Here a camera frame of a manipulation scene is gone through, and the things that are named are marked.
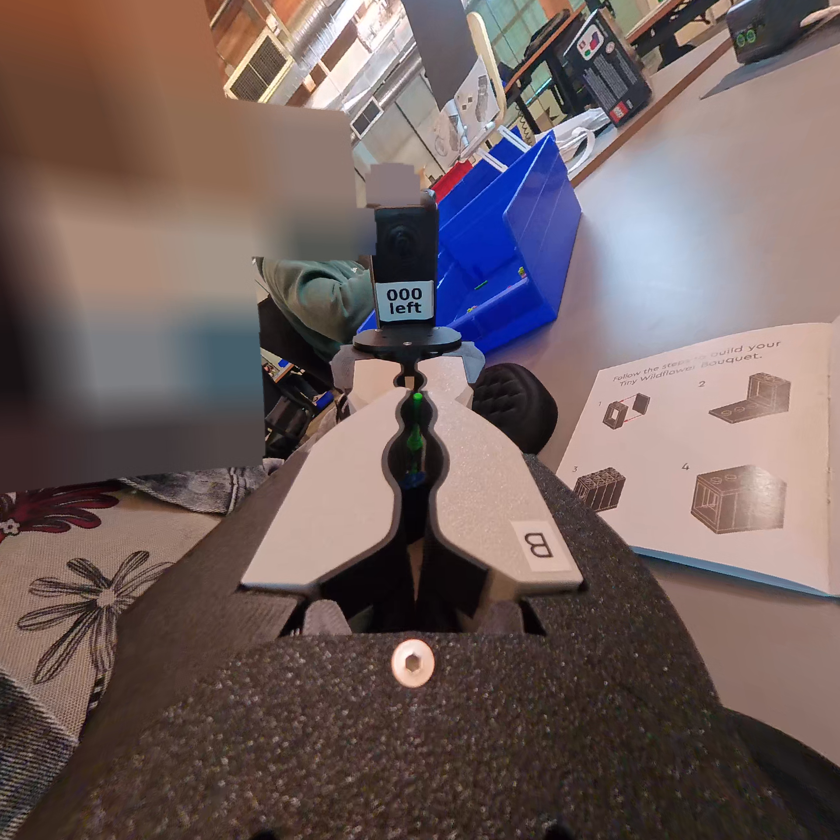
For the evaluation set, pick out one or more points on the large white air vent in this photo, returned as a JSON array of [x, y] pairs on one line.
[[259, 69]]

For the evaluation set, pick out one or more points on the green and blue lego stem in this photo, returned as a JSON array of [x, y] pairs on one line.
[[415, 433]]

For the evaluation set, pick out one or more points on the printed white paper sheet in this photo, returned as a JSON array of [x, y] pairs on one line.
[[474, 92]]

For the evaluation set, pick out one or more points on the white paper bag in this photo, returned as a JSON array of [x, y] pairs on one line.
[[577, 131]]

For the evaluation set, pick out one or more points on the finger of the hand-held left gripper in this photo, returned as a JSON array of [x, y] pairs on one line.
[[453, 377], [367, 387]]

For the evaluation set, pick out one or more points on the person's left forearm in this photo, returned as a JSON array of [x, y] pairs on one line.
[[315, 302]]

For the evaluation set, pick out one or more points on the floral patterned cloth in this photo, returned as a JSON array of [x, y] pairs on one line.
[[131, 544]]

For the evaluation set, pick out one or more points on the small white air vent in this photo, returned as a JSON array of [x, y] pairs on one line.
[[367, 116]]

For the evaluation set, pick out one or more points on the black lego box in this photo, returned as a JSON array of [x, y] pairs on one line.
[[607, 65]]

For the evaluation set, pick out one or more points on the grey mottled cloth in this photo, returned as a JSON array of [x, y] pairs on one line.
[[197, 489]]

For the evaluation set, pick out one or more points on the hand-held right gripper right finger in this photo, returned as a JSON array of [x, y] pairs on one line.
[[485, 499]]

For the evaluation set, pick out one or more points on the black power station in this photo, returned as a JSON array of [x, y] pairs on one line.
[[774, 29]]

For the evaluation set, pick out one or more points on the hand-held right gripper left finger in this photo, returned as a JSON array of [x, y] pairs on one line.
[[315, 505]]

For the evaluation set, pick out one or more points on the dark grey flag panel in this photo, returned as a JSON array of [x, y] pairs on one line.
[[436, 46]]

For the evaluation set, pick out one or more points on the silver air duct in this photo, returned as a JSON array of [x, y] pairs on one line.
[[341, 26]]

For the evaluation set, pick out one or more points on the grey denim jeans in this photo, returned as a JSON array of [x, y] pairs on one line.
[[33, 741]]

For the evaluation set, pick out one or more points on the blue plastic bin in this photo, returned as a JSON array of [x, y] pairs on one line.
[[525, 249]]

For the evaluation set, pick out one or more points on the red plastic bin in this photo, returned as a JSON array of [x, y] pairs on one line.
[[453, 178]]

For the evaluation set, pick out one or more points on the wooden table black legs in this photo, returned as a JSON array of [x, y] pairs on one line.
[[544, 59]]

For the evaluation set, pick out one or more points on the lego instruction booklet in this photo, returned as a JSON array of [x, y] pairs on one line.
[[722, 426]]

